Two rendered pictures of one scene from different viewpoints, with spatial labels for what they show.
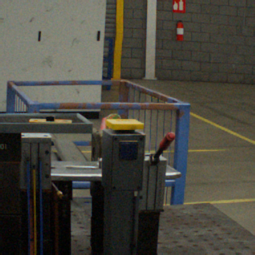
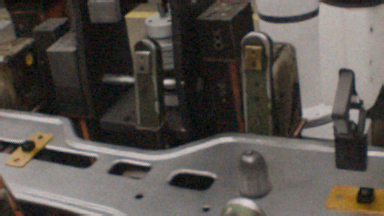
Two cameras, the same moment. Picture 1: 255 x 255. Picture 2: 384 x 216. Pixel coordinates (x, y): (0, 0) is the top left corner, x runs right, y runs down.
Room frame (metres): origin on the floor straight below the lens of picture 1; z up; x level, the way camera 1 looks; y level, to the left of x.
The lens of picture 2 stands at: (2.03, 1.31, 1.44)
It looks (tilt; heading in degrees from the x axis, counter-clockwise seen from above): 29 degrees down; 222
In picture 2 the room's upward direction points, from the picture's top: 8 degrees counter-clockwise
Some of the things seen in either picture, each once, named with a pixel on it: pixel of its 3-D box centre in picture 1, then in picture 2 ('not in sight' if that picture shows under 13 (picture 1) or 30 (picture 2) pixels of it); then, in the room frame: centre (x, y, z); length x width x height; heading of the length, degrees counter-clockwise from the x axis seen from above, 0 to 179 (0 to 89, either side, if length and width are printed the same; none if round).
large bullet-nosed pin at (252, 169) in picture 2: not in sight; (253, 176); (1.57, 0.89, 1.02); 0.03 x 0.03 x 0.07
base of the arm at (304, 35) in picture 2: not in sight; (296, 55); (1.08, 0.60, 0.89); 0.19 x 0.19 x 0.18
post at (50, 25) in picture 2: not in sight; (74, 126); (1.48, 0.42, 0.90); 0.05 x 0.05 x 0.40; 15
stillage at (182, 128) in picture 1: (82, 174); not in sight; (4.16, 0.24, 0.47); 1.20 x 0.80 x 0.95; 15
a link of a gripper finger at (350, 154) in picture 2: not in sight; (347, 146); (1.59, 1.03, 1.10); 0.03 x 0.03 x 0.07; 15
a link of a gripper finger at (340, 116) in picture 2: not in sight; (348, 90); (1.58, 1.03, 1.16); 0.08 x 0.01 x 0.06; 15
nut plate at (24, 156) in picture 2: not in sight; (28, 146); (1.66, 0.57, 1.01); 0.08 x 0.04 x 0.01; 15
